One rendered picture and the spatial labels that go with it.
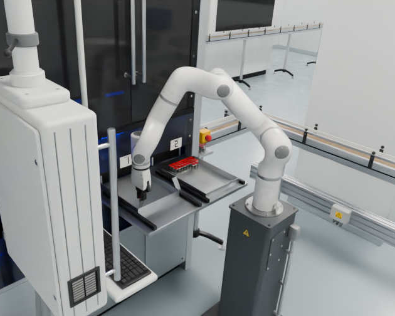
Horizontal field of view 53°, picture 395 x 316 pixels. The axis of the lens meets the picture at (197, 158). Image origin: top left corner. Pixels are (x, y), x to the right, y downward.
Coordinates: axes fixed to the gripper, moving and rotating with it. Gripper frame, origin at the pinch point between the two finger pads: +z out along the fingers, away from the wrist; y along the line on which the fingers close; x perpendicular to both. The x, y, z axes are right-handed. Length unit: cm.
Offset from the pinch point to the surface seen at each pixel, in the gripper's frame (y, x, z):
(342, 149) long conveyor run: 37, 133, 2
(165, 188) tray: -4.5, 19.2, 5.6
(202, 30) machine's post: -19, 57, -69
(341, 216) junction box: 48, 127, 45
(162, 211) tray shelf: 10.1, 4.1, 6.2
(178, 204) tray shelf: 10.7, 14.0, 6.2
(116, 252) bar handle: 34, -38, -7
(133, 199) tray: -6.5, 0.0, 5.6
